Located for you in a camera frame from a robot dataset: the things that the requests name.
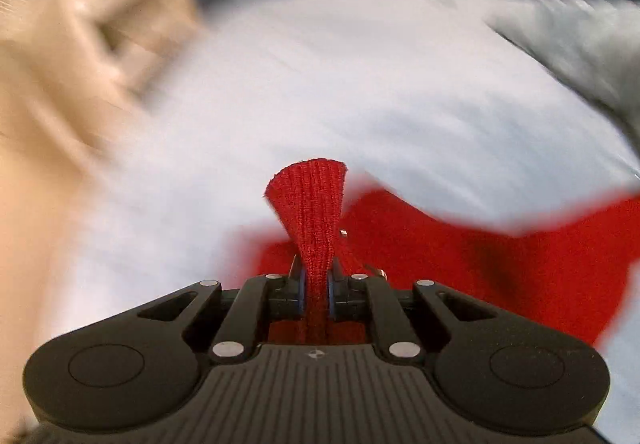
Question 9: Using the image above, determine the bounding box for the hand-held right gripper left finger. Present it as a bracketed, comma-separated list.
[133, 269, 308, 366]

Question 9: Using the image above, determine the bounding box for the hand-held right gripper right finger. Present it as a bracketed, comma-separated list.
[327, 269, 502, 366]

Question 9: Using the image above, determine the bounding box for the red knit sweater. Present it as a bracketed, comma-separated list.
[245, 157, 640, 347]

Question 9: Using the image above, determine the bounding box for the light blue bed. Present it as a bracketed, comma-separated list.
[50, 0, 640, 444]

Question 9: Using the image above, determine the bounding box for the grey-blue fleece blanket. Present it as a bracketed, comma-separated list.
[486, 0, 640, 152]

